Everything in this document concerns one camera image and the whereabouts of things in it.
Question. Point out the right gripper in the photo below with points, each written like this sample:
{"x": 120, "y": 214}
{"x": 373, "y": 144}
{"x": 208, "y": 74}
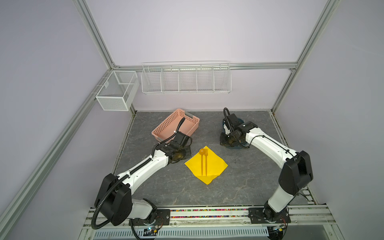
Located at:
{"x": 222, "y": 139}

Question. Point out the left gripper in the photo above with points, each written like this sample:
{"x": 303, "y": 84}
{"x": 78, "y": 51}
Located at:
{"x": 188, "y": 153}

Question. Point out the yellow plastic spoon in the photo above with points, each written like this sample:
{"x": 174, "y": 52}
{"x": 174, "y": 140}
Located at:
{"x": 202, "y": 153}

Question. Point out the yellow plastic fork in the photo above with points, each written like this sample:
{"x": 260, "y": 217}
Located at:
{"x": 206, "y": 161}

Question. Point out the yellow paper napkin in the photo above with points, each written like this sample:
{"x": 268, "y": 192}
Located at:
{"x": 216, "y": 166}

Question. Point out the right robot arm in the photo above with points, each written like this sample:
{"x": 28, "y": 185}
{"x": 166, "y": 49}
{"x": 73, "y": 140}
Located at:
{"x": 296, "y": 167}

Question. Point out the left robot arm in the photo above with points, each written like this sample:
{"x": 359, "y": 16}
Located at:
{"x": 114, "y": 202}

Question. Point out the pink plastic basket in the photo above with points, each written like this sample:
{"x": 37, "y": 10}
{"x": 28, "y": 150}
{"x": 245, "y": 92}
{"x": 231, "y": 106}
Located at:
{"x": 168, "y": 126}

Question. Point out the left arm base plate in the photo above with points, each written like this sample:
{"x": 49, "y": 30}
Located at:
{"x": 158, "y": 217}

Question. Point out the white wire wall rack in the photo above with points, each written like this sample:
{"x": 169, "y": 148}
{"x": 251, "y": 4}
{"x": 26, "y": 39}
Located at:
{"x": 185, "y": 77}

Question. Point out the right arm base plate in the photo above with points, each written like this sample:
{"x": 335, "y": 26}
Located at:
{"x": 261, "y": 215}

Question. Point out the white mesh wall box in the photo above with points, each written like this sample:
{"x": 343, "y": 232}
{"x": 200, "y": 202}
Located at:
{"x": 118, "y": 91}

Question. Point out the white vented cable duct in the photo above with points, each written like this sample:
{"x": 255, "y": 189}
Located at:
{"x": 183, "y": 233}

